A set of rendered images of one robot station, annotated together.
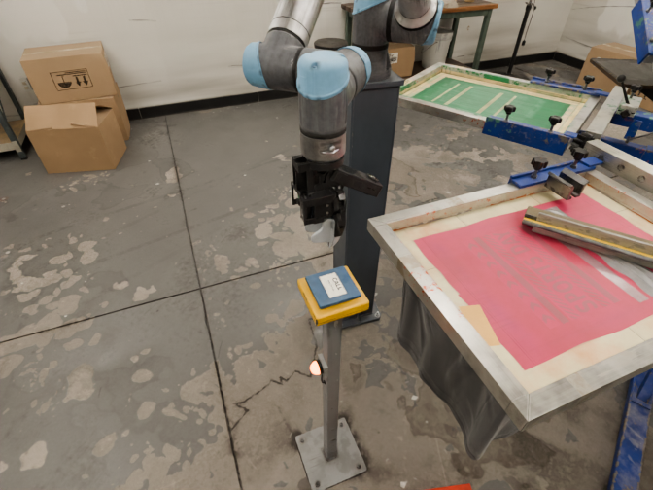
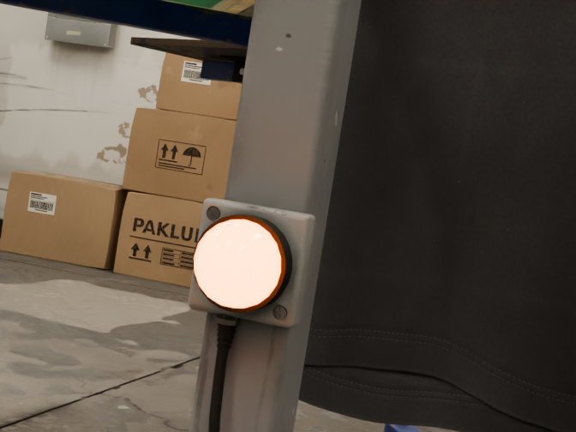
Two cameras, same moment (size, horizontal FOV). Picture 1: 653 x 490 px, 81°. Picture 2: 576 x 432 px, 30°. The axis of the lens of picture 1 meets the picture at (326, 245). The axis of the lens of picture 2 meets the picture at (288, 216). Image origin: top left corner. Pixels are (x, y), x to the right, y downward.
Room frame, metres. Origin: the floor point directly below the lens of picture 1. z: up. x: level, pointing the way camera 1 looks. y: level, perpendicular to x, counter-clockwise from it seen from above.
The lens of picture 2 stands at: (0.29, 0.37, 0.70)
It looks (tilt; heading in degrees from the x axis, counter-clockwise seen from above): 3 degrees down; 308
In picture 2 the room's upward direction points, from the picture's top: 9 degrees clockwise
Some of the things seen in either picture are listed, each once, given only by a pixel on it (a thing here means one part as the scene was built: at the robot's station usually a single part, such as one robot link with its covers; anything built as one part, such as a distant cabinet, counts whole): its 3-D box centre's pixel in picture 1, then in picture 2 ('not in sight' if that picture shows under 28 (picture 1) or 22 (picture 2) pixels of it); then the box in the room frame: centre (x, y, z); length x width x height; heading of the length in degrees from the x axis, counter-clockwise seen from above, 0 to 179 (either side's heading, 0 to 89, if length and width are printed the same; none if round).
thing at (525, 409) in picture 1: (563, 255); not in sight; (0.70, -0.58, 0.97); 0.79 x 0.58 x 0.04; 112
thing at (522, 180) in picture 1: (550, 179); not in sight; (1.04, -0.70, 0.98); 0.30 x 0.05 x 0.07; 112
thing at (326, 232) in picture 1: (325, 235); not in sight; (0.58, 0.00, 1.14); 0.06 x 0.03 x 0.09; 112
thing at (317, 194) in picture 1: (319, 185); not in sight; (0.59, 0.01, 1.24); 0.09 x 0.08 x 0.12; 112
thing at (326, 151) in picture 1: (324, 143); not in sight; (0.59, 0.00, 1.32); 0.08 x 0.08 x 0.05
